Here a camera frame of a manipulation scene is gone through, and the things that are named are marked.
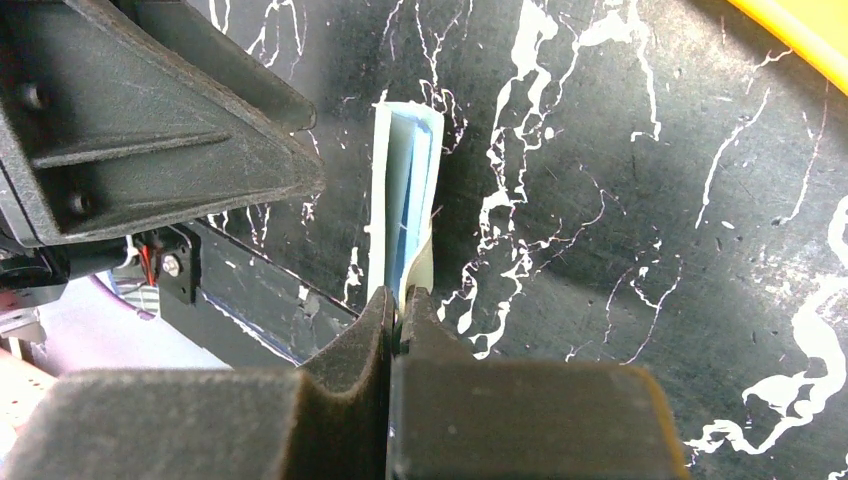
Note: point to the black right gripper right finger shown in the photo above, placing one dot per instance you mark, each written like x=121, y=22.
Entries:
x=454, y=417

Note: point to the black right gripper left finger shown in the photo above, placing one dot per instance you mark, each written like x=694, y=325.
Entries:
x=326, y=419

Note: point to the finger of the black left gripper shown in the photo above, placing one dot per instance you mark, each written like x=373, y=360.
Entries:
x=119, y=117

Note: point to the orange plastic bin tray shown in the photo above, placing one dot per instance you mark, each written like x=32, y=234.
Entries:
x=816, y=30

